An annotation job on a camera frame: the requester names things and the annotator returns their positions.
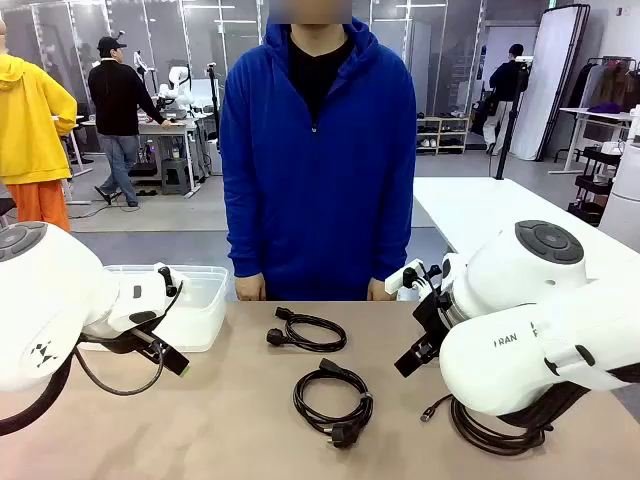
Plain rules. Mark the person's right hand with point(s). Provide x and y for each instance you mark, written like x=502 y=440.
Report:
x=251 y=287

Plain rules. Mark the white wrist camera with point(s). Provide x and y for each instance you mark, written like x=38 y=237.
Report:
x=167 y=280
x=400 y=280

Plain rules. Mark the black background tripod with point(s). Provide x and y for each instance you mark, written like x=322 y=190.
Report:
x=215 y=100

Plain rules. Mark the purple cloth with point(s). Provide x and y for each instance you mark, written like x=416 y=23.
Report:
x=605 y=107

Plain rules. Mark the white round column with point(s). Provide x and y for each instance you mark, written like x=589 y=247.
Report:
x=622 y=200

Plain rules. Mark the black bags pile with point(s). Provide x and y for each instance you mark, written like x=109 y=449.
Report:
x=477 y=115

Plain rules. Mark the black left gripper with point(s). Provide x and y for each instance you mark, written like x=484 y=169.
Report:
x=125 y=340

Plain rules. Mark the white device on stand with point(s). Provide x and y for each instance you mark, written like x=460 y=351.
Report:
x=141 y=62

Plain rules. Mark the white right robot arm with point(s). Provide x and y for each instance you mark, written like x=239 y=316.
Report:
x=525 y=280

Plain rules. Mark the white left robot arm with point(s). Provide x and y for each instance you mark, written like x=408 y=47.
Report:
x=45 y=290

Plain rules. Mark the large white table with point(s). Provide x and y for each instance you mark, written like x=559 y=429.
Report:
x=475 y=210

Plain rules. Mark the person's left hand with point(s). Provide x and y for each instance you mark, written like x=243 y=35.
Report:
x=381 y=292

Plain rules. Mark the small white background robot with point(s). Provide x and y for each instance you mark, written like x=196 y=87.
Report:
x=177 y=75

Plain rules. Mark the person's right forearm blue sleeve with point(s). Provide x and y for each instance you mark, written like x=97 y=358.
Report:
x=242 y=235

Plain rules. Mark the grey background workbench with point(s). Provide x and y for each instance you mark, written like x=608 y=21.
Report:
x=170 y=131

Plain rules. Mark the person in black clothes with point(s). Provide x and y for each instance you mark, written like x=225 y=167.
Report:
x=502 y=82

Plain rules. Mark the person in black jacket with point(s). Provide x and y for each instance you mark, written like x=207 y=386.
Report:
x=117 y=100

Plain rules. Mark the person's left forearm blue sleeve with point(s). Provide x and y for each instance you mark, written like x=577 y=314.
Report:
x=395 y=235

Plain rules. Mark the white desk with thin legs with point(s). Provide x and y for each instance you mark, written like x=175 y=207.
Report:
x=600 y=116

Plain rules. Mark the clothes rack with coats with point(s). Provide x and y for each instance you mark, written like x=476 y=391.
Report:
x=612 y=85

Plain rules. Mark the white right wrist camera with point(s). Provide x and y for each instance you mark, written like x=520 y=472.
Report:
x=400 y=280

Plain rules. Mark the wooden shoe rack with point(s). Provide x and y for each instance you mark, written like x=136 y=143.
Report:
x=450 y=135

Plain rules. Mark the person in blue hoodie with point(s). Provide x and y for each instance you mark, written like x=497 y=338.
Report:
x=320 y=200

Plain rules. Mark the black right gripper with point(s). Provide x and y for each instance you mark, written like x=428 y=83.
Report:
x=434 y=320

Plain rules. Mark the white folding partition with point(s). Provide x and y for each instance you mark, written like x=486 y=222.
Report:
x=550 y=100

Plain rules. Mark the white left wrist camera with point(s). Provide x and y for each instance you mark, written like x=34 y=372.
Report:
x=167 y=280

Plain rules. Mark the black trolley cart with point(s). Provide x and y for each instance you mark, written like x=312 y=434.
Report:
x=595 y=185

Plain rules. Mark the grey plastic stool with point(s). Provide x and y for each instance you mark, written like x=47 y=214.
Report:
x=176 y=175

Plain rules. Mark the clear plastic storage box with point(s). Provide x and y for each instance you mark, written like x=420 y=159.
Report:
x=210 y=320

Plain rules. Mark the black pole with lamp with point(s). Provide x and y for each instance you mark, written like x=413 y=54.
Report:
x=506 y=150

